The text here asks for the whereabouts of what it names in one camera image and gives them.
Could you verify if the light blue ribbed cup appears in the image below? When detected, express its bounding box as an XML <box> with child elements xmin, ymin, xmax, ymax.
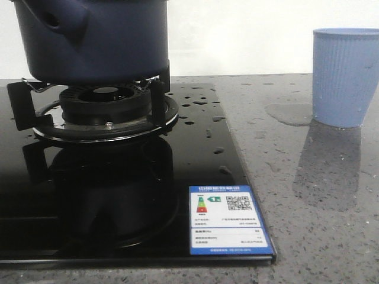
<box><xmin>313</xmin><ymin>28</ymin><xmax>378</xmax><ymax>128</ymax></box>

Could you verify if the black right pot support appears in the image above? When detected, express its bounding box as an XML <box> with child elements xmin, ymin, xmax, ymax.
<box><xmin>7</xmin><ymin>67</ymin><xmax>178</xmax><ymax>143</ymax></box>

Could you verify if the dark blue pot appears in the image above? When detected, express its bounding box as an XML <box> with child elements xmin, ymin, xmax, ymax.
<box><xmin>14</xmin><ymin>1</ymin><xmax>169</xmax><ymax>85</ymax></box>

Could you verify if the blue energy label sticker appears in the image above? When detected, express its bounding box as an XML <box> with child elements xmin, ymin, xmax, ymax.
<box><xmin>189</xmin><ymin>185</ymin><xmax>274</xmax><ymax>256</ymax></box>

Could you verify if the black right gas burner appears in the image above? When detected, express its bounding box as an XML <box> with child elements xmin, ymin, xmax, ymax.
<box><xmin>33</xmin><ymin>80</ymin><xmax>178</xmax><ymax>143</ymax></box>

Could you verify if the black glass gas stove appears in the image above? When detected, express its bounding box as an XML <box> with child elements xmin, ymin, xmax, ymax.
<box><xmin>1</xmin><ymin>83</ymin><xmax>277</xmax><ymax>266</ymax></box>

